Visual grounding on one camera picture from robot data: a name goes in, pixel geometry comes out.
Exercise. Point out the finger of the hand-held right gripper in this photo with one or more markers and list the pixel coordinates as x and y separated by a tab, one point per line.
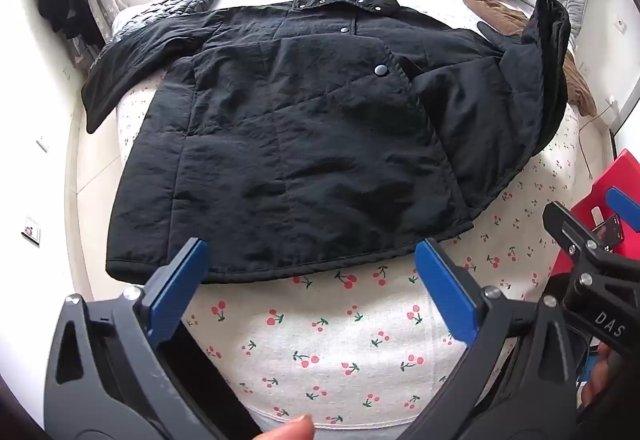
562	225
622	201

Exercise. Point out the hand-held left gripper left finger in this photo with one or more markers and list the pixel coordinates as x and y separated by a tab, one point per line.
181	287

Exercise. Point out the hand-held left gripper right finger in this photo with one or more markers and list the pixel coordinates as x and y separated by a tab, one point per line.
445	290

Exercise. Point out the black padded jacket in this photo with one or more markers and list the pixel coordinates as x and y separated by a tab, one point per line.
300	130

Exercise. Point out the person's right hand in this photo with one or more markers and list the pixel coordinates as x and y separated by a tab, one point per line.
602	377

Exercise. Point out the person's left hand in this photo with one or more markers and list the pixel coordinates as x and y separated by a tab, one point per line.
290	429

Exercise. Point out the red box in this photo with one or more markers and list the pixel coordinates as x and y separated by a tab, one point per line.
615	175

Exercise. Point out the cherry print blanket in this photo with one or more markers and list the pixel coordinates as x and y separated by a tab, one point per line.
325	330

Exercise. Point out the brown garment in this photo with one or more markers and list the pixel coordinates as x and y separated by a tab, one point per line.
550	45

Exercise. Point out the grey quilted jacket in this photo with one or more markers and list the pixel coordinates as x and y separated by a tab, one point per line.
185	0

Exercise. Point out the white wall socket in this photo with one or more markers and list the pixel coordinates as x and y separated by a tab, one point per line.
31	230
620	24
613	103

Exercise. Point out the white wall switch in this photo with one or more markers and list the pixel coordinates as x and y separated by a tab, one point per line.
43	143

